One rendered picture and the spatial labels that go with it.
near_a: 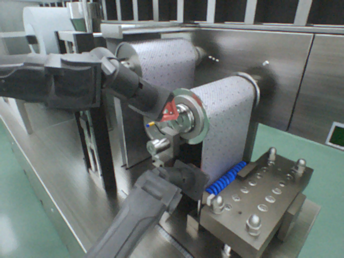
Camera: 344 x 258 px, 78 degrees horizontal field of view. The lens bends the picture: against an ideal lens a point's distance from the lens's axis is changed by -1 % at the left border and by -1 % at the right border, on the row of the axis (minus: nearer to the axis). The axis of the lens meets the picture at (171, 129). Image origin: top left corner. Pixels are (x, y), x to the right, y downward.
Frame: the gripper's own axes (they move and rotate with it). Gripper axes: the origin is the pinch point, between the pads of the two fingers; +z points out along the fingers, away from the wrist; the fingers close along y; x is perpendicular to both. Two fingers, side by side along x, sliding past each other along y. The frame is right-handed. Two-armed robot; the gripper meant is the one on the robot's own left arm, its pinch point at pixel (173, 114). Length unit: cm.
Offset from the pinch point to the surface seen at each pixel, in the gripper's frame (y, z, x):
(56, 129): -91, 16, -33
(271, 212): 23.1, 25.6, -10.6
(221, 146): 5.9, 17.6, -1.1
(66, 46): -37.2, -15.6, 4.4
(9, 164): -234, 49, -120
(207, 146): 6.2, 10.2, -3.0
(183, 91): -0.7, 0.3, 6.1
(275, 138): -58, 267, 51
